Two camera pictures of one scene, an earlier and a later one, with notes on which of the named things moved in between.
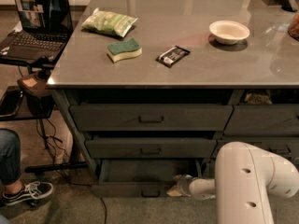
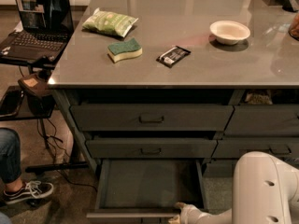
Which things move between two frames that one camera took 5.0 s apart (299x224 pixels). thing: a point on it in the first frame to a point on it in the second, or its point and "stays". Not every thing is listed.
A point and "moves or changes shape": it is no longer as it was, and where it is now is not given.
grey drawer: [286, 147] stays
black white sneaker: [31, 191] stays
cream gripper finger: [174, 191] to [175, 219]
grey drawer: [150, 118] stays
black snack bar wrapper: [172, 55] stays
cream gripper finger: [177, 177] to [180, 204]
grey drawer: [263, 120] stays
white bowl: [228, 32] stays
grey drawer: [140, 177] moves or changes shape
